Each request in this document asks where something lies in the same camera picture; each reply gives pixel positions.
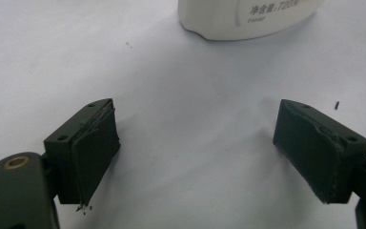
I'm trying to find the white bottle with blue cap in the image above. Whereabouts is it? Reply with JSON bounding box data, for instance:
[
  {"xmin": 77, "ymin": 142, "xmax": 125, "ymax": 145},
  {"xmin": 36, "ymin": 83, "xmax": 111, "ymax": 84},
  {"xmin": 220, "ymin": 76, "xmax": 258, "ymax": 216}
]
[{"xmin": 176, "ymin": 0, "xmax": 326, "ymax": 42}]

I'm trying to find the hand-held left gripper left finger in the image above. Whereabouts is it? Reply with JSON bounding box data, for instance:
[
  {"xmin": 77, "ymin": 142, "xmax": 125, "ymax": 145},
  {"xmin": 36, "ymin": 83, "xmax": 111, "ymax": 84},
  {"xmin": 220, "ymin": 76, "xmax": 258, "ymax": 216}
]
[{"xmin": 43, "ymin": 97, "xmax": 122, "ymax": 206}]

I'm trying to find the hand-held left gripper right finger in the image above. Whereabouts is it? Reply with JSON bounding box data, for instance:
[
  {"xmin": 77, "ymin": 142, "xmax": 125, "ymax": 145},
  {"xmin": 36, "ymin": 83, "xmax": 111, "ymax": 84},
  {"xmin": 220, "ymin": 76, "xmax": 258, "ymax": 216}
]
[{"xmin": 272, "ymin": 98, "xmax": 366, "ymax": 205}]

